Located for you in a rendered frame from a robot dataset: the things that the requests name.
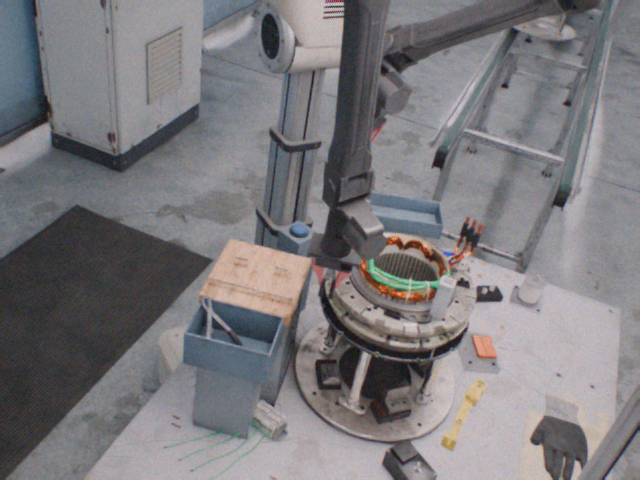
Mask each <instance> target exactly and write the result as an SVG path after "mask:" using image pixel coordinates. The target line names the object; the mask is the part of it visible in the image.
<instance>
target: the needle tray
mask: <svg viewBox="0 0 640 480"><path fill-rule="evenodd" d="M367 201H369V202H367ZM366 202H367V203H368V204H369V205H370V206H371V207H373V211H371V212H373V213H374V215H375V217H376V218H377V219H378V220H379V221H380V223H381V224H382V225H383V228H384V233H385V234H387V233H393V234H401V235H408V236H410V235H411V236H418V237H425V238H432V239H439V240H440V238H441V235H442V231H443V228H444V222H443V214H442V208H441V202H434V201H428V200H422V198H415V199H414V197H408V196H401V195H394V194H387V193H381V192H374V191H372V193H370V199H367V200H366Z"/></svg>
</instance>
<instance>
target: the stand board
mask: <svg viewBox="0 0 640 480"><path fill-rule="evenodd" d="M235 257H239V258H243V259H247V260H248V261H247V268H244V267H240V265H236V264H233V258H235ZM310 264H311V259H310V258H306V257H301V256H297V255H293V254H289V253H285V252H280V251H276V250H272V248H268V247H263V246H259V245H255V244H251V243H246V242H242V241H238V240H233V239H229V241H228V243H227V245H226V246H225V248H224V251H223V253H222V255H221V257H220V258H219V260H217V262H216V264H215V267H214V268H213V270H212V272H211V274H210V276H209V277H208V278H213V279H217V280H222V281H226V282H230V284H235V285H239V286H242V287H246V288H250V289H255V290H259V291H263V292H267V293H272V294H276V295H280V296H283V297H288V298H292V299H293V303H292V306H291V305H287V304H283V303H279V302H275V300H271V299H266V298H262V297H258V296H254V295H250V294H246V293H242V292H238V291H233V290H229V289H225V288H221V287H216V286H212V285H209V284H208V279H207V281H206V284H205V286H203V288H202V289H201V291H200V293H199V297H198V303H199V304H200V301H199V300H202V297H203V296H207V297H208V296H210V298H214V300H218V301H223V302H227V303H231V304H236V305H240V306H243V307H247V308H252V309H256V310H260V311H264V312H269V313H272V314H276V315H280V316H284V321H283V325H286V326H289V324H290V322H291V319H292V315H293V312H294V310H295V307H296V304H297V300H298V298H299V295H300V292H301V289H303V286H304V283H305V280H306V277H307V274H308V272H309V269H310ZM275 266H277V268H281V269H286V270H289V274H288V278H287V277H282V276H278V275H274V270H275Z"/></svg>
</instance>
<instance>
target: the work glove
mask: <svg viewBox="0 0 640 480"><path fill-rule="evenodd" d="M545 396H546V411H545V414H544V416H543V418H542V419H541V420H540V422H539V423H538V426H536V427H535V429H534V431H533V432H532V434H531V436H530V442H531V443H532V444H533V445H540V444H541V442H542V446H543V455H544V460H545V469H546V472H547V473H549V474H550V477H552V478H553V479H554V480H559V478H560V475H561V471H562V473H563V479H564V480H570V479H571V476H572V473H574V471H573V469H575V464H574V462H576V461H579V462H580V466H581V471H582V469H583V468H585V467H584V466H586V465H587V462H588V454H589V449H588V446H587V439H586V436H585V433H584V429H583V428H582V426H581V424H579V423H578V418H577V412H578V405H576V404H575V403H571V402H568V401H565V400H563V399H559V397H556V396H551V395H545ZM563 457H564V458H566V459H564V460H565V465H563ZM562 465H563V467H564V470H562Z"/></svg>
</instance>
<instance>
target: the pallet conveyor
mask: <svg viewBox="0 0 640 480"><path fill-rule="evenodd" d="M618 1H619V0H605V1H604V3H603V5H600V6H599V7H598V8H596V9H592V10H589V12H585V13H587V14H591V15H592V16H591V17H590V18H589V19H590V21H592V24H591V27H590V29H589V32H588V35H584V36H582V37H580V36H575V37H574V38H573V39H575V40H579V41H583V42H584V44H583V46H582V49H581V52H580V53H579V54H578V56H580V57H578V58H581V59H583V60H582V62H581V66H579V64H575V63H572V62H567V61H564V60H560V59H556V58H552V57H549V56H544V55H541V54H537V53H533V52H529V51H525V50H521V47H522V44H524V41H526V42H529V43H530V42H531V38H532V37H531V36H527V37H528V38H527V39H526V40H525V38H526V35H525V33H524V34H523V32H521V31H518V30H516V29H514V28H513V27H511V29H510V32H508V33H507V35H506V37H505V38H504V40H503V43H502V44H501V46H500V47H499V48H498V49H497V51H496V54H495V55H494V57H493V59H492V60H491V62H489V65H488V66H487V68H486V69H485V71H484V73H483V74H482V77H481V79H480V80H478V82H477V84H476V85H475V88H474V90H473V91H472V93H471V95H470V96H468V98H467V101H466V102H465V104H464V106H463V107H462V109H461V112H460V113H459V115H457V117H456V118H455V120H454V121H453V123H452V126H451V127H450V129H449V131H448V132H447V134H445V136H444V137H443V140H442V142H441V143H440V145H439V147H438V149H437V151H436V155H435V159H434V162H432V165H431V169H433V166H436V168H437V167H439V169H440V175H439V178H438V181H437V186H436V189H434V192H433V196H432V200H431V201H434V202H441V203H442V199H443V195H444V192H445V189H446V186H447V182H448V178H450V175H451V172H452V168H453V165H454V162H455V158H456V155H457V151H458V148H459V145H461V141H462V137H463V136H465V137H468V138H471V142H470V147H468V149H467V151H468V153H467V154H466V156H468V157H472V154H473V153H476V152H477V149H476V147H477V146H478V143H479V142H482V143H485V144H489V145H492V146H495V147H498V148H503V149H506V150H509V151H513V152H516V153H519V154H522V155H526V156H530V157H533V158H536V159H540V160H543V161H546V163H547V164H546V166H545V170H543V171H542V174H543V178H542V180H545V181H547V180H548V178H550V176H551V175H552V173H551V171H552V170H553V168H554V166H555V165H557V166H561V167H559V170H558V172H557V175H556V178H555V180H554V183H553V185H552V187H551V190H549V193H548V195H547V198H546V200H545V202H544V206H543V208H542V210H541V213H539V215H538V217H537V221H536V223H535V225H534V228H533V230H532V232H531V236H530V238H528V240H527V243H526V245H525V247H524V251H520V252H516V253H514V254H513V253H510V252H507V251H505V250H501V248H498V247H495V246H491V245H488V244H486V243H483V242H480V241H478V243H477V246H476V247H475V248H477V250H481V251H484V252H486V253H489V254H493V255H496V256H499V257H501V258H505V259H508V260H511V261H514V262H516V263H518V266H516V268H515V271H514V272H518V273H521V274H525V271H526V269H527V267H529V266H528V265H530V261H531V259H532V257H533V254H534V252H535V250H536V247H537V244H538V242H539V240H541V238H542V235H543V232H544V230H545V227H546V225H547V223H548V221H549V217H550V215H552V213H553V211H554V208H555V207H558V208H561V209H560V211H563V209H564V207H565V204H566V203H569V204H573V201H574V199H575V197H576V194H577V195H579V194H580V191H581V189H583V184H584V177H585V172H586V165H587V160H588V154H589V148H591V143H592V136H593V131H594V124H595V119H596V115H597V112H598V107H599V100H600V95H601V88H602V83H604V77H605V71H606V65H607V59H608V53H610V46H611V41H612V35H610V38H609V42H608V41H605V40H604V39H603V36H604V33H605V30H607V28H608V24H609V22H610V19H611V17H612V15H613V11H615V9H616V6H617V3H618ZM505 30H506V29H504V31H502V32H501V33H500V35H499V37H497V38H496V40H495V42H494V44H493V45H492V47H491V49H490V50H489V53H487V54H486V56H485V57H484V59H483V61H482V63H481V65H480V66H479V68H477V69H476V71H475V73H474V75H473V77H472V78H471V80H470V82H469V83H468V86H466V87H465V89H464V90H463V92H462V94H461V95H460V97H459V99H458V101H457V102H455V104H454V106H453V107H452V109H451V111H450V113H449V114H448V116H447V118H446V119H445V121H443V122H442V125H441V126H440V128H439V130H438V131H437V133H436V134H435V136H434V139H433V140H431V142H430V146H429V147H433V146H434V145H435V143H436V141H437V140H438V138H439V136H440V134H441V132H442V131H443V129H444V128H446V126H447V123H448V122H449V120H450V119H451V117H452V115H453V114H454V112H455V109H456V108H458V106H459V105H460V103H461V101H462V100H463V97H464V96H465V94H466V92H467V91H469V89H470V87H471V85H472V83H473V82H474V80H475V78H476V77H477V75H478V73H480V71H481V69H482V68H483V66H484V64H485V62H486V60H487V59H488V57H490V55H491V54H492V51H493V50H494V48H495V46H496V45H497V43H498V40H500V39H501V37H502V36H503V34H504V32H505ZM519 32H520V34H519ZM518 35H519V37H518ZM517 37H518V40H517V43H516V47H515V48H514V47H513V45H514V42H515V40H516V39H517ZM606 47H607V48H606ZM605 52H606V53H605ZM509 53H513V55H512V57H511V60H510V63H509V67H508V70H507V73H506V76H505V80H503V84H501V87H502V88H509V82H510V80H511V76H512V74H516V75H520V76H523V77H528V78H531V79H534V80H538V81H542V82H546V83H549V85H550V84H553V86H556V85H557V87H560V88H565V89H568V90H569V93H568V95H567V98H566V102H563V105H565V106H571V108H570V110H569V113H568V116H567V118H565V121H564V123H563V127H562V129H561V132H560V134H559V136H558V140H556V142H555V145H554V147H551V148H548V150H542V149H539V147H537V148H535V146H532V145H529V144H526V143H521V142H518V141H515V140H512V139H508V138H505V137H501V136H497V135H494V134H491V133H488V131H487V129H486V126H484V123H486V120H487V117H488V113H489V110H490V107H491V104H492V100H493V97H495V94H496V91H497V87H498V84H499V81H500V78H501V74H502V71H504V68H505V64H506V61H507V58H508V55H509ZM519 55H520V57H523V58H528V59H531V60H535V61H539V62H543V63H546V64H551V65H554V66H558V67H562V68H566V69H569V70H574V71H577V73H576V77H575V79H574V81H570V82H568V83H564V82H560V81H556V80H553V79H548V78H545V77H541V76H537V75H534V74H530V73H526V72H522V71H519V69H518V66H517V65H516V63H517V60H518V57H519ZM604 57H605V59H604ZM588 61H589V62H588ZM603 63H604V64H603ZM587 64H588V67H587ZM602 68H603V70H602ZM584 73H585V75H584V79H583V81H581V84H580V86H579V90H578V92H577V94H576V97H575V99H573V103H572V105H571V103H570V102H571V101H572V98H573V96H575V93H576V91H577V88H578V85H579V83H580V80H581V78H583V74H584ZM600 74H601V75H600ZM599 81H600V82H599ZM598 86H599V87H598ZM487 90H488V92H487ZM597 91H598V93H597ZM486 92H487V95H486V98H485V102H484V105H482V108H481V111H480V115H479V118H478V122H477V125H476V129H475V131H472V130H469V129H466V128H467V125H468V123H469V121H470V119H472V118H473V116H474V114H475V111H476V109H477V108H478V106H479V104H480V102H481V99H483V98H484V96H485V94H486ZM596 97H597V98H596ZM594 102H596V104H594ZM571 127H572V128H571ZM570 129H571V132H570ZM569 132H570V136H569V141H567V145H566V149H565V154H564V158H563V157H558V155H560V153H561V149H562V147H563V145H564V142H565V140H566V137H567V135H568V134H569ZM441 236H442V237H444V238H447V239H450V240H454V241H457V242H458V241H459V238H460V235H458V234H455V232H453V231H449V230H446V229H443V231H442V235H441Z"/></svg>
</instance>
